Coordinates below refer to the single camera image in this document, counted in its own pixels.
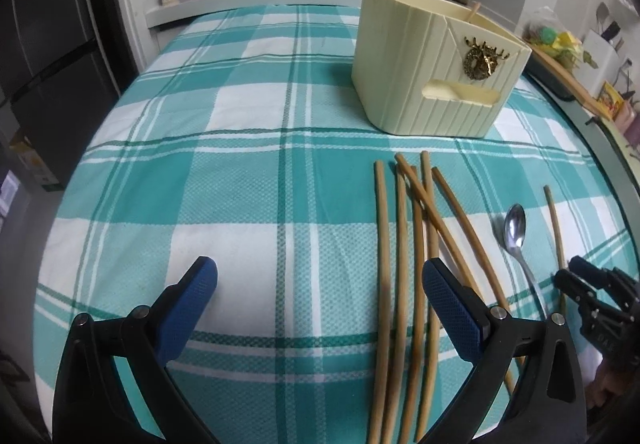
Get metal spoon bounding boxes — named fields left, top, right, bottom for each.
left=503, top=203, right=551, bottom=322

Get wooden cutting board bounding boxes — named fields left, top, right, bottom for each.
left=529, top=43, right=615, bottom=119

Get cardboard box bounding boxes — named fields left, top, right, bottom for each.
left=7, top=131, right=62, bottom=191

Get dark refrigerator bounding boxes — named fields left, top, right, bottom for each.
left=0, top=0, right=138, bottom=197

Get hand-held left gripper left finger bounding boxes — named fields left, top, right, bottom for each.
left=51, top=255, right=219, bottom=444

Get yellow snack packet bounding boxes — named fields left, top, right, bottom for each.
left=597, top=81, right=627, bottom=119

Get dark tray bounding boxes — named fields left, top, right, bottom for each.
left=522, top=48, right=581, bottom=103

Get teal plaid tablecloth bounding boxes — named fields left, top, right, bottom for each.
left=32, top=4, right=632, bottom=444

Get white kitchen counter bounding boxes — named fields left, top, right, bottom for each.
left=145, top=0, right=532, bottom=41

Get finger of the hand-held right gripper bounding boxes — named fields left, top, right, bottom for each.
left=553, top=270, right=608, bottom=340
left=568, top=255, right=616, bottom=290

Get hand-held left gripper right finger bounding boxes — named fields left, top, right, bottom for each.
left=421, top=258, right=587, bottom=444

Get plastic bag with colourful contents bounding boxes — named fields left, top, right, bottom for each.
left=522, top=6, right=587, bottom=62

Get person's right hand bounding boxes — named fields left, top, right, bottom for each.
left=589, top=358, right=623, bottom=412

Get white knife block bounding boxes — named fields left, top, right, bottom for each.
left=581, top=28, right=627, bottom=96

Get cream utensil holder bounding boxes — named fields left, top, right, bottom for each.
left=350, top=0, right=532, bottom=137

